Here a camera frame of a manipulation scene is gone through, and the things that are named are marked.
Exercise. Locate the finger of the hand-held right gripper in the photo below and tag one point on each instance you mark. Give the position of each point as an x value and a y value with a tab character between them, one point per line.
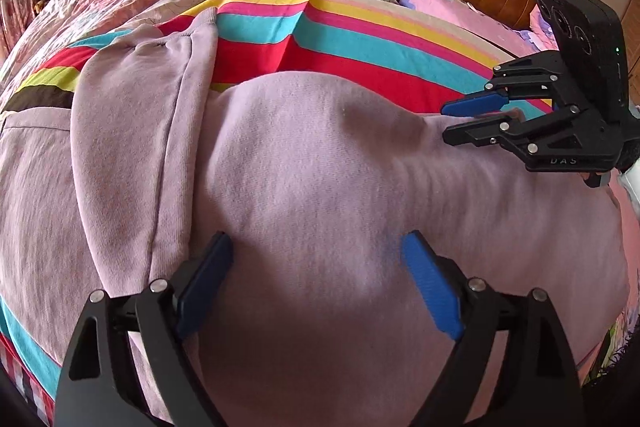
480	131
475	104

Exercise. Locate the rainbow striped blanket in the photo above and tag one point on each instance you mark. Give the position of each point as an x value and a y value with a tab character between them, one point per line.
350	37

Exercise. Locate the red plaid bedsheet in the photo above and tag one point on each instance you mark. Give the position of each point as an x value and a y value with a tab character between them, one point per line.
25	387

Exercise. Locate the small orange-brown object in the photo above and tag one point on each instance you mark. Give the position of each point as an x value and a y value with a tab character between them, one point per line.
38	3

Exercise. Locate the lilac sweatshirt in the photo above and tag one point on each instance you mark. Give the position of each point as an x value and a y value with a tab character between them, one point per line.
300	157

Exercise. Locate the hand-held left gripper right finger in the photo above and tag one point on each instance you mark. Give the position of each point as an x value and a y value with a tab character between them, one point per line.
432	287

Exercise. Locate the pink floral curtain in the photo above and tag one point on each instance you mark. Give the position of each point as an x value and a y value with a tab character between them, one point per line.
15	7

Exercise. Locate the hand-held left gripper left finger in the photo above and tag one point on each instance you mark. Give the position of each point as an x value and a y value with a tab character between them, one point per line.
205	282

